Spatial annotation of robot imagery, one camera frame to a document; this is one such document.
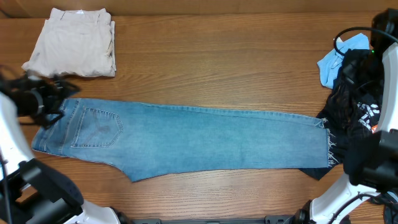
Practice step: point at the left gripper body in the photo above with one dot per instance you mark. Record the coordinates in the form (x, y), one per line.
(38, 106)

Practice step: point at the blue denim jeans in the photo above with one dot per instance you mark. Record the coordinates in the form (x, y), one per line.
(146, 140)

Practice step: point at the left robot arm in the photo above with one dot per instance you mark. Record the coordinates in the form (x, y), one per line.
(32, 192)

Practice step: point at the folded beige trousers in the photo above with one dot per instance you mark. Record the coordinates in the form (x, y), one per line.
(75, 43)

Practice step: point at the light blue shirt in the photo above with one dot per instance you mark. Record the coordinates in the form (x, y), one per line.
(332, 61)

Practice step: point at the black printed garment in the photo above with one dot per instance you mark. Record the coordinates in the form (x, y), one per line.
(351, 112)

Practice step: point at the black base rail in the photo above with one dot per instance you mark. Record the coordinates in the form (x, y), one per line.
(269, 219)

